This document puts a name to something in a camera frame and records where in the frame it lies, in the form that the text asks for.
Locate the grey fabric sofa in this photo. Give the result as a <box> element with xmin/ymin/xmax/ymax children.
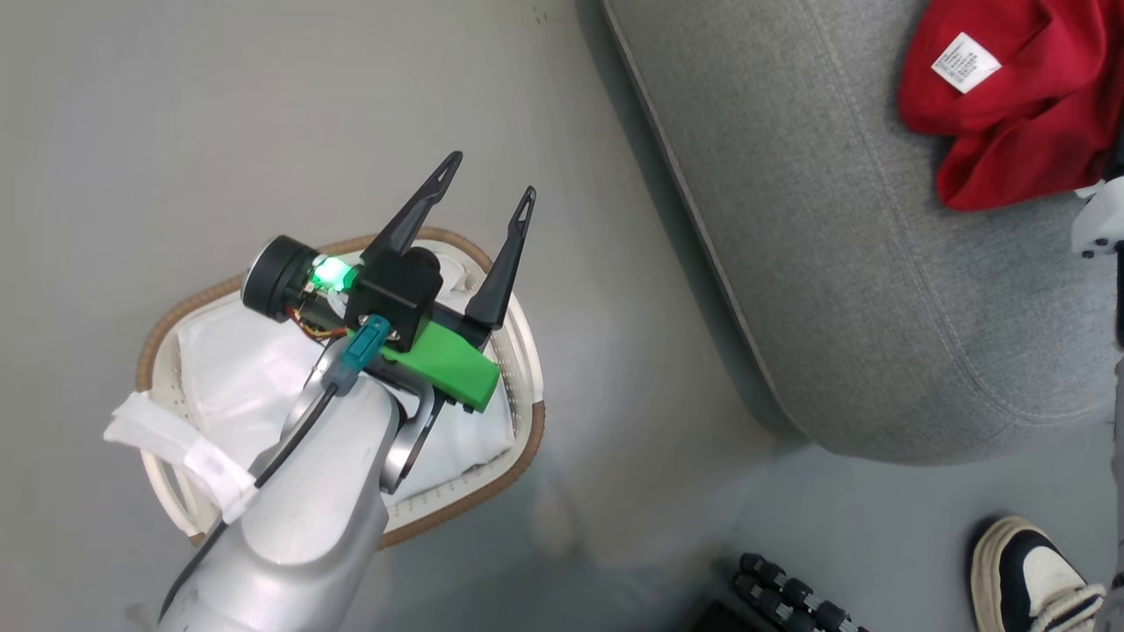
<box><xmin>601</xmin><ymin>0</ymin><xmax>1124</xmax><ymax>467</ymax></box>

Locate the red garment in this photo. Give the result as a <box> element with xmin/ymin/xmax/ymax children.
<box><xmin>897</xmin><ymin>0</ymin><xmax>1124</xmax><ymax>212</ymax></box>

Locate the black and white shoe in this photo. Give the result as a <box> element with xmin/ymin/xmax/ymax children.
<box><xmin>969</xmin><ymin>515</ymin><xmax>1109</xmax><ymax>632</ymax></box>

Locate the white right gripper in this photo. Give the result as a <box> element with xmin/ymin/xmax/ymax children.
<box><xmin>1070</xmin><ymin>176</ymin><xmax>1124</xmax><ymax>261</ymax></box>

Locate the white basket liner cloth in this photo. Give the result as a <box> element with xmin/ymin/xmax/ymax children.
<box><xmin>103</xmin><ymin>241</ymin><xmax>520</xmax><ymax>526</ymax></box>

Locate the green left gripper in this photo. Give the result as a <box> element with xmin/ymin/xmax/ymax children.
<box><xmin>360</xmin><ymin>150</ymin><xmax>537</xmax><ymax>413</ymax></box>

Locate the teal-plug left camera cable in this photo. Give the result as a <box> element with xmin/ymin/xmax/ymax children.
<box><xmin>158</xmin><ymin>313</ymin><xmax>393</xmax><ymax>621</ymax></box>

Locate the white brown-rimmed laundry basket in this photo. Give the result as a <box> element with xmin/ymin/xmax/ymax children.
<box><xmin>135</xmin><ymin>226</ymin><xmax>548</xmax><ymax>550</ymax></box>

